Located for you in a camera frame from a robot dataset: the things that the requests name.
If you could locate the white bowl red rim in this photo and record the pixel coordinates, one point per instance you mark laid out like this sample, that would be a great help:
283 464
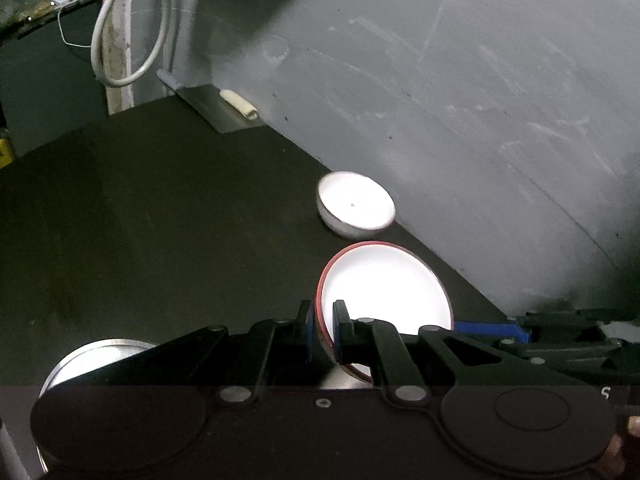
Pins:
383 281

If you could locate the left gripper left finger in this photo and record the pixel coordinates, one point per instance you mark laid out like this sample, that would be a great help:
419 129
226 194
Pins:
307 328

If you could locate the white wooden post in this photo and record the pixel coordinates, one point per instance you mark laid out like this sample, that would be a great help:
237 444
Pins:
116 55

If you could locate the white ceramic bowl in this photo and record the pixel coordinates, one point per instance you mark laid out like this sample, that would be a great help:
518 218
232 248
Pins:
354 206

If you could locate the grey flat metal plate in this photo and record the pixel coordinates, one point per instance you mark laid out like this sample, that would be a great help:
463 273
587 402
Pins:
205 100

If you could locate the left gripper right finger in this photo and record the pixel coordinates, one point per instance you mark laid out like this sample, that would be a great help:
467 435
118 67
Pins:
352 340

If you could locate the steel plate with sticker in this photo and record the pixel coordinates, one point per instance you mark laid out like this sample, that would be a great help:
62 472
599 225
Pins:
92 356

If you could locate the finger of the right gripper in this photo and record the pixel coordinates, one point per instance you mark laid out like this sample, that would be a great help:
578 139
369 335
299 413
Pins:
494 330

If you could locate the cream cylindrical roll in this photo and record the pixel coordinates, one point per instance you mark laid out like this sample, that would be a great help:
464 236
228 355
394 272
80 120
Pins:
242 106

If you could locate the right hand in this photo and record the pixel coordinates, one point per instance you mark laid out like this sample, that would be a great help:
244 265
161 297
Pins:
621 458

